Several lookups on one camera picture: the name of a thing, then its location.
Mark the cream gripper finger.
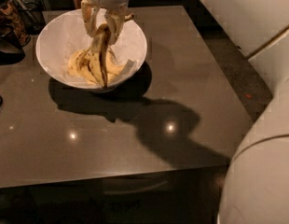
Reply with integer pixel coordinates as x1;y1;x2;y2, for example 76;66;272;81
104;6;128;45
81;0;100;37

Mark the yellow banana with brown stripe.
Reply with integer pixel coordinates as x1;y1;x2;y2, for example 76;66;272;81
89;22;110;88

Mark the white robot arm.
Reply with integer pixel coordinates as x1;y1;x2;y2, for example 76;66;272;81
131;0;289;224

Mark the white bowl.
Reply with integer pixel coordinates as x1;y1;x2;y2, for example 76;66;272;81
35;9;147;92

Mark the left yellow banana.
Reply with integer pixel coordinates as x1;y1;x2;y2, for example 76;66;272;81
67;49;89;77

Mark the middle yellow banana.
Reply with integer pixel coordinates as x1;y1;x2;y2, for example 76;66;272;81
77;50;97;83

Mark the white paper liner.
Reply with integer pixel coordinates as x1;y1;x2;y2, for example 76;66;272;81
47;10;147;92

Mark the patterned brown jar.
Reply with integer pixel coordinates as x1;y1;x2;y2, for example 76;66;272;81
0;0;30;47

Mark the black kettle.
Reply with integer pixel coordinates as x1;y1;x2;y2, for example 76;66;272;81
0;24;25;65

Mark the black wire rack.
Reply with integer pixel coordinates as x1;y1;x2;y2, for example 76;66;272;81
14;0;46;35

